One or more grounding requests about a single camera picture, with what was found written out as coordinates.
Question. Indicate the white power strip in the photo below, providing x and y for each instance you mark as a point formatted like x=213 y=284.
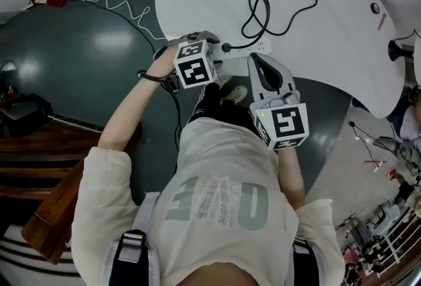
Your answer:
x=250 y=52

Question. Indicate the person's right forearm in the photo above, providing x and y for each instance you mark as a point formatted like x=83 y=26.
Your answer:
x=291 y=176

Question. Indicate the person in white shirt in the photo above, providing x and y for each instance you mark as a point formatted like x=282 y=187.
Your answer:
x=217 y=163

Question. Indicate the person's left forearm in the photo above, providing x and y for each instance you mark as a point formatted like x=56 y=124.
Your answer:
x=131 y=107

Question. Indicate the person's white shoe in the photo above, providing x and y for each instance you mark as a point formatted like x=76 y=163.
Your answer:
x=235 y=95
x=223 y=81

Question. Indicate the person's black trousers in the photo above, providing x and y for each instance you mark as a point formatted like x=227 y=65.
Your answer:
x=230 y=113

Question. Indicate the black round plug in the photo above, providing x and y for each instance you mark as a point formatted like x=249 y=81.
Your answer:
x=226 y=48

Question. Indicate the brown wooden bench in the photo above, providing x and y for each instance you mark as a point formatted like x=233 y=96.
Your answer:
x=49 y=212

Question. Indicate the small round black device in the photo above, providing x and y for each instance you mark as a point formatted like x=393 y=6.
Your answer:
x=375 y=8

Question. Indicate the white shade table lamp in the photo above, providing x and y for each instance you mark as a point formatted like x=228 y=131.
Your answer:
x=396 y=49

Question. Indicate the pink pen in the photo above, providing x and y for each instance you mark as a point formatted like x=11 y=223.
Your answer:
x=381 y=22

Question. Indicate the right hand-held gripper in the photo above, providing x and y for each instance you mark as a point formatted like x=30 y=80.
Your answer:
x=289 y=123

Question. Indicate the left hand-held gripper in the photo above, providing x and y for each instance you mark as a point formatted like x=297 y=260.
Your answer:
x=194 y=67

